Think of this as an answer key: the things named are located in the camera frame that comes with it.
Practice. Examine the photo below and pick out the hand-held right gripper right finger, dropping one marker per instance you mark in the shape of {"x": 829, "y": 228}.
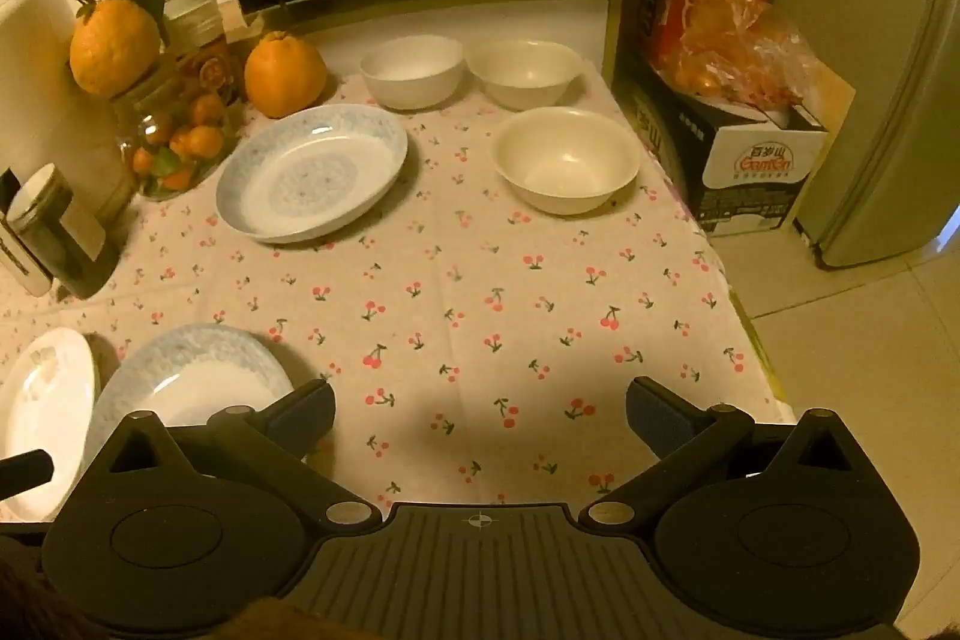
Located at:
{"x": 660, "y": 419}

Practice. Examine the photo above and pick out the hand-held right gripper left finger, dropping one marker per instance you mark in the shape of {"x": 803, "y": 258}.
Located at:
{"x": 304, "y": 419}

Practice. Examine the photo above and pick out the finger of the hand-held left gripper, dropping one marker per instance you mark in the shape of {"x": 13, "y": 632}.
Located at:
{"x": 26, "y": 471}

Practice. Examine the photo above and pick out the white flower print plate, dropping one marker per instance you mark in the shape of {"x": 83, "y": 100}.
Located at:
{"x": 45, "y": 400}

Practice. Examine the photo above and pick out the blue patterned plate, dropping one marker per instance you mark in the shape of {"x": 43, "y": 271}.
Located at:
{"x": 315, "y": 175}
{"x": 187, "y": 377}

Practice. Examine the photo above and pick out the large cream bowl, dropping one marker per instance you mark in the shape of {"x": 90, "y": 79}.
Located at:
{"x": 562, "y": 160}

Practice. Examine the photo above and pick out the white bowl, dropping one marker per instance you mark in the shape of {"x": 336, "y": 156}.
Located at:
{"x": 412, "y": 85}

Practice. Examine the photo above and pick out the small cream bowl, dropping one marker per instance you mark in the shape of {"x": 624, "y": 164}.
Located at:
{"x": 525, "y": 85}

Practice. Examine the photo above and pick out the cherry print tablecloth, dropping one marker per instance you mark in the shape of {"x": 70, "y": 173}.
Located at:
{"x": 487, "y": 280}

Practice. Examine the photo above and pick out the clear jar with dark contents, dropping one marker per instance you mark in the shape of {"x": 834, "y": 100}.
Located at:
{"x": 67, "y": 250}

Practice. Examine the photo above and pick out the black cardboard box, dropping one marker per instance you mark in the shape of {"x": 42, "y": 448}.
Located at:
{"x": 750, "y": 175}

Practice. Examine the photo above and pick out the glass jar of small oranges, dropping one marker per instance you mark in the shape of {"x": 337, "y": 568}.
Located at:
{"x": 180, "y": 145}

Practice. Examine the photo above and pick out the plastic bag of snacks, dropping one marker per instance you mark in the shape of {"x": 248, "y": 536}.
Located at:
{"x": 735, "y": 55}

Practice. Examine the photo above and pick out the grey refrigerator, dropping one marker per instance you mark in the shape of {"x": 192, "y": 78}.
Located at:
{"x": 885, "y": 123}

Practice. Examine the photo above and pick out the white appliance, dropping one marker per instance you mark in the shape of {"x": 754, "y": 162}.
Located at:
{"x": 37, "y": 85}

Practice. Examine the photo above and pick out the large orange with leaves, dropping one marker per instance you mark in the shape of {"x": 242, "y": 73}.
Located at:
{"x": 112, "y": 48}

